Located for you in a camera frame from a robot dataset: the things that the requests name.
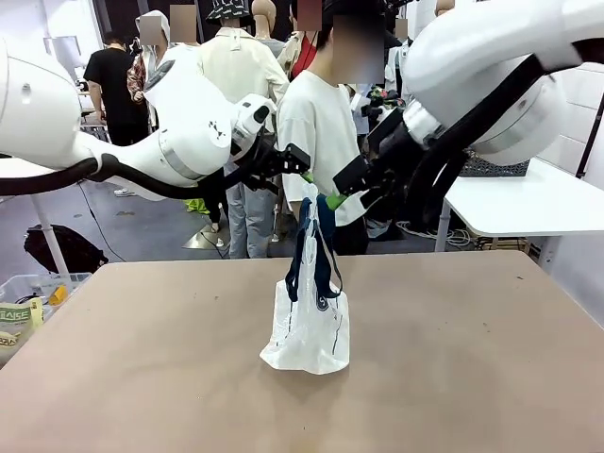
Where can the person in red top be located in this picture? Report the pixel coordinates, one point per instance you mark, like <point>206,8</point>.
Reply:
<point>306,52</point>

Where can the small yellow item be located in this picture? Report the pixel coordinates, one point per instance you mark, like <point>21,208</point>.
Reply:
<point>58,295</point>

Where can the mannequin in white t-shirt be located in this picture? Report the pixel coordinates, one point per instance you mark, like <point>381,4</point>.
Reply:
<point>181,33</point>

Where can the clear plastic bin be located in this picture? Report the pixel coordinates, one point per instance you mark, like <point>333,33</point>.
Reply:
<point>28,288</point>

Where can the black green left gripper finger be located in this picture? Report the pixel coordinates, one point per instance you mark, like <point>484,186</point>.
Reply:
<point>263,184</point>
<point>297,158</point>

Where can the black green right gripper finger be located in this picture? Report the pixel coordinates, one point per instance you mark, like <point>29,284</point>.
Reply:
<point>351,177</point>
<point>382,186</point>

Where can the person in white t-shirt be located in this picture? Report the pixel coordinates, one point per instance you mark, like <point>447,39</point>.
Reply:
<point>316,122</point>

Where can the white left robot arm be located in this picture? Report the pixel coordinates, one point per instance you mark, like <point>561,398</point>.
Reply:
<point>189,141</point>

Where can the bare mannequin in grey shirt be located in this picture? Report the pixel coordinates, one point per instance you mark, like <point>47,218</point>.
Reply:
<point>266,28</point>

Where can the black backpack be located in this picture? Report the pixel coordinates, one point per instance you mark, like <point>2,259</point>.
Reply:
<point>66,247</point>

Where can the dark grey plastic basket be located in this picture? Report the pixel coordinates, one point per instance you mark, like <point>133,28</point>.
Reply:
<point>491,168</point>

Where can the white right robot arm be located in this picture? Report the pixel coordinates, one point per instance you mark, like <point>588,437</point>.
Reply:
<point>476,71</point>

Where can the mannequin in white hood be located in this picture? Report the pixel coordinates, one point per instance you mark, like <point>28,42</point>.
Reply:
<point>150,42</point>

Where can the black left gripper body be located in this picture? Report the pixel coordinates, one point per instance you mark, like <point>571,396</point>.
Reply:
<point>262,160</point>

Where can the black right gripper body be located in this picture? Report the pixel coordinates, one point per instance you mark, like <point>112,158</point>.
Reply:
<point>391,141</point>

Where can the yellow green printed package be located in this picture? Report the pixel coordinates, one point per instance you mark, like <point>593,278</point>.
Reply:
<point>19,321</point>

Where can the person in black t-shirt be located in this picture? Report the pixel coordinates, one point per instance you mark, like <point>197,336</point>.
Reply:
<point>115,89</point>

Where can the large white table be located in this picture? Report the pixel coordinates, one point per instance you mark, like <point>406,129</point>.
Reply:
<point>528,207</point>

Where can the metal mannequin base plate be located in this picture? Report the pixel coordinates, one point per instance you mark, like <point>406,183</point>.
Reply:
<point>203,241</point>

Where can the white table with round leg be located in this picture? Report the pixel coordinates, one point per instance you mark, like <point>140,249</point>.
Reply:
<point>33,181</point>

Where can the mannequin in cream jacket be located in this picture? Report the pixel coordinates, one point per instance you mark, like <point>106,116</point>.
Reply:
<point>236,61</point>

